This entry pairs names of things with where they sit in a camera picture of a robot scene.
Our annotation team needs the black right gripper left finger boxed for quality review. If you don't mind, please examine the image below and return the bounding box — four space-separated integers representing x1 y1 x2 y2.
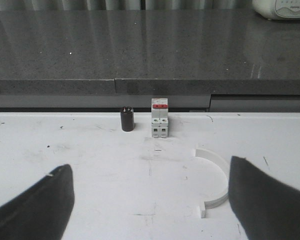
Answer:
0 164 75 240

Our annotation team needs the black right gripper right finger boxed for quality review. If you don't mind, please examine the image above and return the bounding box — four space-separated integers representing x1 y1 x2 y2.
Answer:
228 156 300 240

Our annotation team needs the white half-ring clamp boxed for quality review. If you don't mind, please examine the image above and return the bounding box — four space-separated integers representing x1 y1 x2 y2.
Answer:
194 147 230 219

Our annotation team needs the dark brown cylindrical capacitor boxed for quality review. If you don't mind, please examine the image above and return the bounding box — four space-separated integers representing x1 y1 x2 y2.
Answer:
120 106 135 132

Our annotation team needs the grey stone countertop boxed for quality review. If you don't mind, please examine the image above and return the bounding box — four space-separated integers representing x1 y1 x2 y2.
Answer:
0 9 300 108

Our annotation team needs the white circuit breaker red switch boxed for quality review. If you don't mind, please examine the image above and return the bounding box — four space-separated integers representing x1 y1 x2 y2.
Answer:
151 98 169 138

